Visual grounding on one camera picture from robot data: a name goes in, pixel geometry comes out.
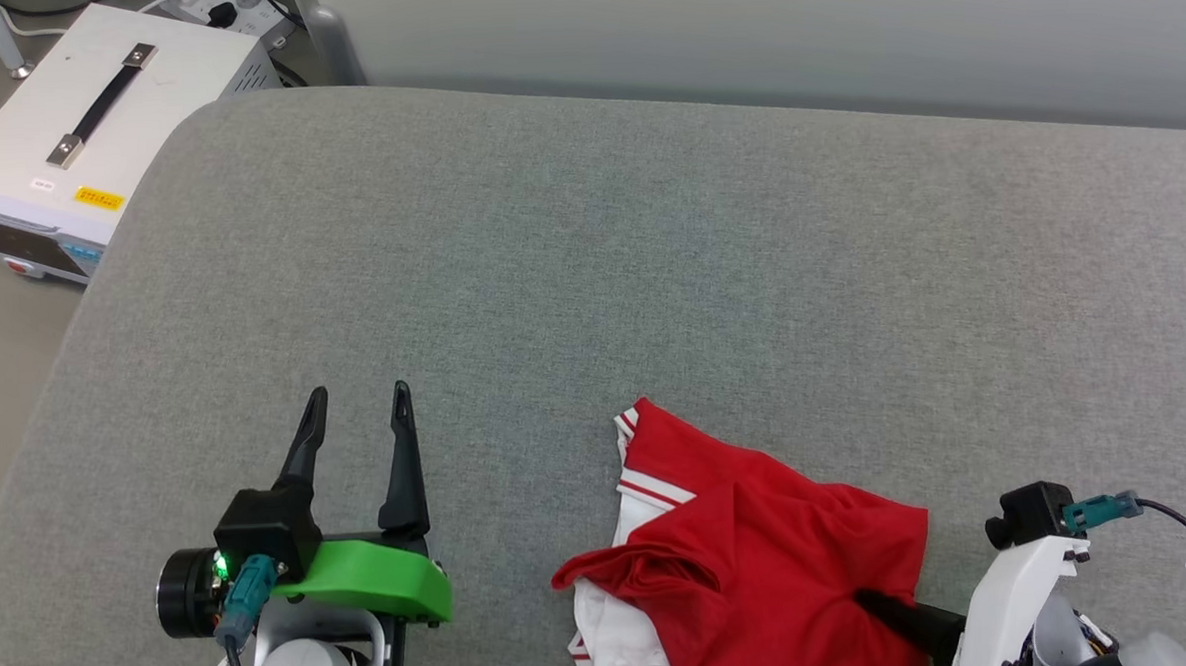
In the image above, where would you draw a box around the white stand leg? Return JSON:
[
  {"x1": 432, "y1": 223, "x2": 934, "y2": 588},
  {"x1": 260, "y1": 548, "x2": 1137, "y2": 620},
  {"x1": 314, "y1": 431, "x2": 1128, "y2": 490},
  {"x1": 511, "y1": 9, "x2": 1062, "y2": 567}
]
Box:
[{"x1": 0, "y1": 0, "x2": 38, "y2": 82}]

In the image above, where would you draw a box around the white power strip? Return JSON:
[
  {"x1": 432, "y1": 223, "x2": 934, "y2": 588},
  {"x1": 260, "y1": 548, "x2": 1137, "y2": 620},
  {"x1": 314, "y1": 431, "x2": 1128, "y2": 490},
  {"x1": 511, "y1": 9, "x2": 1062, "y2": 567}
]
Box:
[{"x1": 153, "y1": 0, "x2": 294, "y2": 46}]

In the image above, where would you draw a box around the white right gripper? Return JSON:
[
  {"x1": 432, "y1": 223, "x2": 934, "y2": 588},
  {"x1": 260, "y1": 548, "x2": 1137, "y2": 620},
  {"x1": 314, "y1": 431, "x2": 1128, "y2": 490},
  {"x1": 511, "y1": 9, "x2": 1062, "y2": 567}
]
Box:
[{"x1": 851, "y1": 536, "x2": 1097, "y2": 666}]

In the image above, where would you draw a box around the white partition panel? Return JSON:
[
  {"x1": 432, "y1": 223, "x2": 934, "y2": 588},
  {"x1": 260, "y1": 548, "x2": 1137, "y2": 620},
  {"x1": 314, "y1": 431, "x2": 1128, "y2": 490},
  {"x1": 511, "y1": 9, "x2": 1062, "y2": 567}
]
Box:
[{"x1": 313, "y1": 0, "x2": 1186, "y2": 173}]

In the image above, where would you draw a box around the black power cable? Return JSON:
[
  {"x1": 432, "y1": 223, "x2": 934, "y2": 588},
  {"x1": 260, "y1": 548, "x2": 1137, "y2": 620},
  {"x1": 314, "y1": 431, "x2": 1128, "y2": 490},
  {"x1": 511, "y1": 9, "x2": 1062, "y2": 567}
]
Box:
[{"x1": 263, "y1": 0, "x2": 314, "y2": 91}]

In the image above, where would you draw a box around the grey partition foot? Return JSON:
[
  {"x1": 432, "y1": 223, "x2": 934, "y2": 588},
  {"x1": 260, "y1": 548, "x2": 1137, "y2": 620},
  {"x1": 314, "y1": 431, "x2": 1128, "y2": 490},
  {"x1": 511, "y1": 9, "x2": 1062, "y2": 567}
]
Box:
[{"x1": 288, "y1": 0, "x2": 369, "y2": 90}]

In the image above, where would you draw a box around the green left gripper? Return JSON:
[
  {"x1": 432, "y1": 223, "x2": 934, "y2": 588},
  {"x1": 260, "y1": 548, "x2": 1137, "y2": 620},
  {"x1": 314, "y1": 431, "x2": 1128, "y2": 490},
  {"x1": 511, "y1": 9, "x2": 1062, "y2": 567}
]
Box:
[{"x1": 148, "y1": 378, "x2": 455, "y2": 642}]

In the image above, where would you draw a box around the camera cable teal plug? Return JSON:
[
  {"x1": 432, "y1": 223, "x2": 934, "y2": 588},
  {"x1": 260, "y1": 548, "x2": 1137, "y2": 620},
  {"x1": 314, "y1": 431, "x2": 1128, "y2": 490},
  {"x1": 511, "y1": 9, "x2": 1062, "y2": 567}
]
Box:
[
  {"x1": 1060, "y1": 488, "x2": 1186, "y2": 594},
  {"x1": 186, "y1": 553, "x2": 284, "y2": 666}
]

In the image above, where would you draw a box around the red and white jersey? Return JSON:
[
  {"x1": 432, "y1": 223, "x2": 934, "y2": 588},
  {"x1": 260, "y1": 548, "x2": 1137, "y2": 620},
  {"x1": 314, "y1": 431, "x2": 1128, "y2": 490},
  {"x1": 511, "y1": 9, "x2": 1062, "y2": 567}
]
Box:
[{"x1": 543, "y1": 386, "x2": 937, "y2": 666}]

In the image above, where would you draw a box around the right camera cable teal plug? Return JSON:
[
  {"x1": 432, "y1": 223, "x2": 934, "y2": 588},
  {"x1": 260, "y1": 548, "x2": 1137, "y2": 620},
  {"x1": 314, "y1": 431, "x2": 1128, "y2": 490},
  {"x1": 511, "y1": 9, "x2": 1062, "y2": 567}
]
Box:
[{"x1": 1060, "y1": 488, "x2": 1186, "y2": 594}]

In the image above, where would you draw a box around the white power supply box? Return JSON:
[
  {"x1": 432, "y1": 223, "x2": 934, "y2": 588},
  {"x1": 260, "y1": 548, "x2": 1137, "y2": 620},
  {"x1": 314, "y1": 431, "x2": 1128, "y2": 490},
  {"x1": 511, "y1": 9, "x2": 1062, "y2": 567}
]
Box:
[{"x1": 0, "y1": 0, "x2": 293, "y2": 291}]

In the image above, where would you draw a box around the left camera cable teal plug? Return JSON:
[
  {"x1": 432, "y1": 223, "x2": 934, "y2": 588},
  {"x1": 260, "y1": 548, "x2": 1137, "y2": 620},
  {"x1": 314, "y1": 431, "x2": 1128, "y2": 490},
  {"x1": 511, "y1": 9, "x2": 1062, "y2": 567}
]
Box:
[{"x1": 186, "y1": 553, "x2": 284, "y2": 666}]

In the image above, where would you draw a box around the yellow warning label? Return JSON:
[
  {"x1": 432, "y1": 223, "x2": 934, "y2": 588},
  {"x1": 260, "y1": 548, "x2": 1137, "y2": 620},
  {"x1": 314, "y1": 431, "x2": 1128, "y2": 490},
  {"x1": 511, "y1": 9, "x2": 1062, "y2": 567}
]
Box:
[{"x1": 72, "y1": 183, "x2": 127, "y2": 216}]

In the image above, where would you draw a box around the black strap handle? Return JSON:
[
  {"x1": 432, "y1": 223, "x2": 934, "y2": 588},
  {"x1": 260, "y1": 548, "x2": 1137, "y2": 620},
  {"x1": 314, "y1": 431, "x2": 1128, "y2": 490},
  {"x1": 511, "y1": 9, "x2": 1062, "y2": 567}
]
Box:
[{"x1": 40, "y1": 42, "x2": 165, "y2": 172}]

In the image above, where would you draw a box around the white floor cable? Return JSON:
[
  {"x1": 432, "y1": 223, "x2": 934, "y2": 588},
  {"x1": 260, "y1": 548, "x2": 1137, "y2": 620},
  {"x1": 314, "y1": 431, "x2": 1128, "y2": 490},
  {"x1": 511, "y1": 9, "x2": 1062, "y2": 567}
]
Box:
[{"x1": 0, "y1": 0, "x2": 173, "y2": 42}]

